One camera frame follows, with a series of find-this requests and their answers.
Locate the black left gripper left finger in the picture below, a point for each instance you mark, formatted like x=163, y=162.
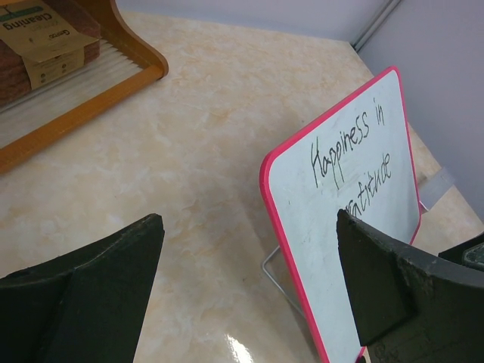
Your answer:
x=84, y=306

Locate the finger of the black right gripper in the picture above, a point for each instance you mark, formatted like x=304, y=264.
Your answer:
x=468, y=254

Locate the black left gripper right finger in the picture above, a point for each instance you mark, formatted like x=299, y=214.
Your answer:
x=409, y=305

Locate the orange wooden shelf rack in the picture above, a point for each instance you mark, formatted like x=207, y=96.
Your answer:
x=126, y=65

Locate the brown block right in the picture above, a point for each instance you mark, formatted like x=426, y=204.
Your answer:
x=42, y=41

